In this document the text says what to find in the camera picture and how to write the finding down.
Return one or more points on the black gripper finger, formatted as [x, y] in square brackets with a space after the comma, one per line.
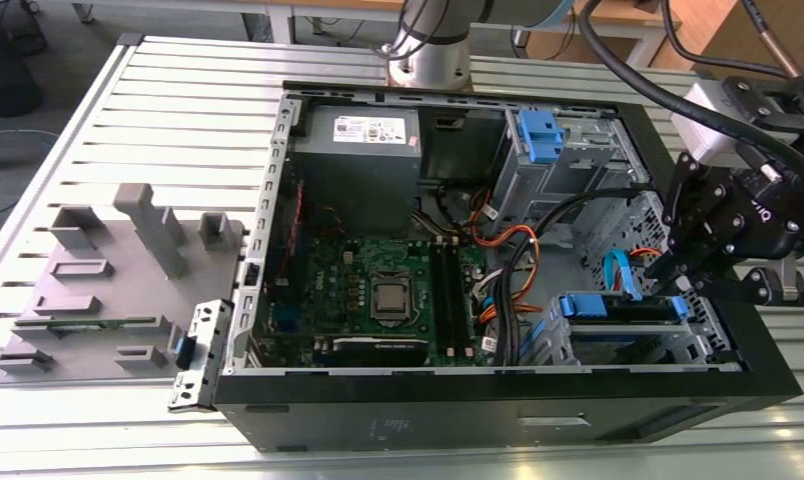
[692, 210]
[763, 287]

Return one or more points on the hard disk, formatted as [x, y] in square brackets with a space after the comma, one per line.
[583, 306]

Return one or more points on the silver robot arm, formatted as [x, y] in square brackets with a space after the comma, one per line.
[436, 65]

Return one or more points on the silver disk bay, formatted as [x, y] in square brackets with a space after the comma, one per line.
[630, 329]

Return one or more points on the silver optical drive cage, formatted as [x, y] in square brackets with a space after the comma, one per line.
[563, 185]

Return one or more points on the blue plastic drive latch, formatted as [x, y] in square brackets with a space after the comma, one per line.
[539, 140]

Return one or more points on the wooden desk white legs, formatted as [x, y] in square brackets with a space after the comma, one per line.
[636, 30]

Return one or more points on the black RAM slot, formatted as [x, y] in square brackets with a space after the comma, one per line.
[460, 300]
[443, 300]

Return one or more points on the silver CPU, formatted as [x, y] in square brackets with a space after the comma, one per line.
[391, 300]

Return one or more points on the grey power supply unit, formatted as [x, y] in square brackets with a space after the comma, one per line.
[356, 190]

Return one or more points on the green motherboard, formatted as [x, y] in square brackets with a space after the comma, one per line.
[336, 270]

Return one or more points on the black PC case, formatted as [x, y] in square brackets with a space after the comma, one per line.
[443, 420]

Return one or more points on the black graphics card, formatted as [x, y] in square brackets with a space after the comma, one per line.
[376, 350]

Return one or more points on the white framed table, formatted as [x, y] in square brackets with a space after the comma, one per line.
[279, 25]

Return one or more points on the grey parts rack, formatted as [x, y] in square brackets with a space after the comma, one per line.
[129, 305]

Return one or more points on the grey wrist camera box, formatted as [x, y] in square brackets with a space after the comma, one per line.
[704, 150]

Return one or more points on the silver expansion slot bracket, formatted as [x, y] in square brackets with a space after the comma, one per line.
[217, 340]

